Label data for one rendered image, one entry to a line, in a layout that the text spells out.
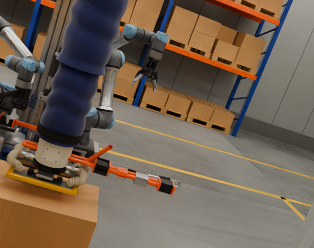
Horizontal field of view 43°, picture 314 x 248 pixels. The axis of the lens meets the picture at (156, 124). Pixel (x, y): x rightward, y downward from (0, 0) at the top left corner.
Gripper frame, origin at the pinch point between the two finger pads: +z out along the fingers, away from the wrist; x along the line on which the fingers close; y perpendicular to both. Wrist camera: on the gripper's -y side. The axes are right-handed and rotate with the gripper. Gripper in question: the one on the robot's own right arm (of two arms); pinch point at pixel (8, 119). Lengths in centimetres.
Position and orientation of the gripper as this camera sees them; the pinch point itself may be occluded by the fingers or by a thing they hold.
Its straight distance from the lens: 232.3
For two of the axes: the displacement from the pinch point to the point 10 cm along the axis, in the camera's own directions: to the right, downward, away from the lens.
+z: -3.4, 9.1, 2.3
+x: -0.9, -2.8, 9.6
